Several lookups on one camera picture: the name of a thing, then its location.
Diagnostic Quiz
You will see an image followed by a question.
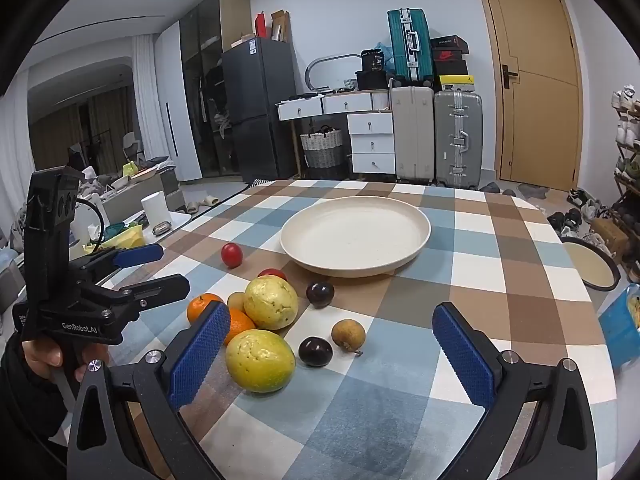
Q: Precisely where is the arched vanity mirror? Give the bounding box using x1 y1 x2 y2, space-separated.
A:
305 55 362 93

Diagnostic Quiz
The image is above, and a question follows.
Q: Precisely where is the orange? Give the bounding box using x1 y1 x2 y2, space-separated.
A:
186 293 224 324
223 308 257 347

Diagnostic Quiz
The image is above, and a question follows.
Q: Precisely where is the cluttered low table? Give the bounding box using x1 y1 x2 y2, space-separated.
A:
102 167 181 226

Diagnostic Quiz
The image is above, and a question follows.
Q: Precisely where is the cardboard box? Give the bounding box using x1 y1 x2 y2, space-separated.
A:
270 9 292 43

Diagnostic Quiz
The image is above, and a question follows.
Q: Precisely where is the dark grey refrigerator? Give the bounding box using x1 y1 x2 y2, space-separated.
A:
221 37 293 183

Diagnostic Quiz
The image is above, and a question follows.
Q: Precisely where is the cream round plate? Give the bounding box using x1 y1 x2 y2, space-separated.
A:
280 196 432 278

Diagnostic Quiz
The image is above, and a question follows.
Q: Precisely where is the teal suitcase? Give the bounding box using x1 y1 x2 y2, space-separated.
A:
386 8 434 87

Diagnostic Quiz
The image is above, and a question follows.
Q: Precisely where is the black red shoebox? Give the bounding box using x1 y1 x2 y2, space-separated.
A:
432 52 469 77

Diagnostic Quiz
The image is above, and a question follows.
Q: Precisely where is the person's left hand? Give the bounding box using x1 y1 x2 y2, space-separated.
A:
20 335 110 385

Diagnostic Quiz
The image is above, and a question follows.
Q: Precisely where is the brown longan with stem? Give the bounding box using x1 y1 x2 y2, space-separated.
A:
331 319 367 356

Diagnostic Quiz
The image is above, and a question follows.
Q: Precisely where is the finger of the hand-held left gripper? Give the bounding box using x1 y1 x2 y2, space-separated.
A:
75 244 165 281
101 274 191 311

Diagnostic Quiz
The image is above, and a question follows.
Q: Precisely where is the silver suitcase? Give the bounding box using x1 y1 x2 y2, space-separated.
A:
433 91 485 191

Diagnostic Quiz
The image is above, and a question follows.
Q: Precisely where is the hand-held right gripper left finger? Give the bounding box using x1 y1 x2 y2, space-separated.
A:
66 300 232 480

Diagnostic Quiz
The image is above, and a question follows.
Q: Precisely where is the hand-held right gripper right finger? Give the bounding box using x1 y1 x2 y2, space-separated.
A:
431 301 598 480

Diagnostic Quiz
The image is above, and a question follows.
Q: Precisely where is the yellow apple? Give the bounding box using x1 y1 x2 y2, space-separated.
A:
243 275 300 331

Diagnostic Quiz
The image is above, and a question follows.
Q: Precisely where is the black cable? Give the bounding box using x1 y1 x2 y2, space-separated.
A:
76 198 107 257

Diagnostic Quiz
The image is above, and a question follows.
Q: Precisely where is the person's left forearm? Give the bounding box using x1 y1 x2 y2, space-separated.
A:
0 332 76 441

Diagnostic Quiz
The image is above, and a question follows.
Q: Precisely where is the wooden door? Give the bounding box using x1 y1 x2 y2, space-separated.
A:
470 0 586 193

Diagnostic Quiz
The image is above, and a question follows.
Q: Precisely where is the dark plum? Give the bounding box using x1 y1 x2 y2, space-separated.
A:
298 336 334 368
306 282 335 309

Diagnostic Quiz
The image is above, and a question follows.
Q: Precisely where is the white wardrobe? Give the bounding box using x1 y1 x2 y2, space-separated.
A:
154 22 203 183

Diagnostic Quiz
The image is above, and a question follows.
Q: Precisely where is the black yellow box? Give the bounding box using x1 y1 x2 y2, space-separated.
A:
438 75 476 93

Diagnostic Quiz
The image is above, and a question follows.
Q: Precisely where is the white curtain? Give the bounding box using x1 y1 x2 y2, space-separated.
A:
131 32 171 161

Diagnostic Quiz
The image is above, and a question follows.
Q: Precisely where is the white cylindrical appliance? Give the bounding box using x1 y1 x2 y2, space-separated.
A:
141 191 173 226

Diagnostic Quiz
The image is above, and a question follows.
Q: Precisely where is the round black rimmed tray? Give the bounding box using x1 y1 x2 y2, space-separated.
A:
560 236 622 292

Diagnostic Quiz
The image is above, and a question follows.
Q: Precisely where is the yellow guava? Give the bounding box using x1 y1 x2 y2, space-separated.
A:
225 329 297 394

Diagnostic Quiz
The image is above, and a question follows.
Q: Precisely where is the pile of floor shoes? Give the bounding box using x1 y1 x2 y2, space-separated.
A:
547 187 618 256

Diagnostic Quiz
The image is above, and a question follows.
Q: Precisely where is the beige suitcase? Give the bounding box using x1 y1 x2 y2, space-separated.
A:
390 86 436 185

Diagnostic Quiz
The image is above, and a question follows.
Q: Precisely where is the black storage box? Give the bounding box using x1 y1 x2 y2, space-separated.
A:
356 70 391 91

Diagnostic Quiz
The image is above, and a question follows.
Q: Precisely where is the wooden shoe rack with shoes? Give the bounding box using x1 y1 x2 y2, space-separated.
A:
612 87 640 281

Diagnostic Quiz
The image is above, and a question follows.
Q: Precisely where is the blue plastic bag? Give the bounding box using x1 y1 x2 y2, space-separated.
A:
597 282 640 371

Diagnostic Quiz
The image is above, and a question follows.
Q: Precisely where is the yellow green cloth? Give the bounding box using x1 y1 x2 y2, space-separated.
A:
82 222 146 256

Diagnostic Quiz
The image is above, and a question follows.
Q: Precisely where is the wicker basket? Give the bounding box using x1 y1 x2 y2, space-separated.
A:
300 127 345 170

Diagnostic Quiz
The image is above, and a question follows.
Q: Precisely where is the glass door cabinet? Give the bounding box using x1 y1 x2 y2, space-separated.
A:
180 0 251 181

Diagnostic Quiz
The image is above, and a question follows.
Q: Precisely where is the white dresser with drawers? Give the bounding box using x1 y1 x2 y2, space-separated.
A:
276 89 396 181

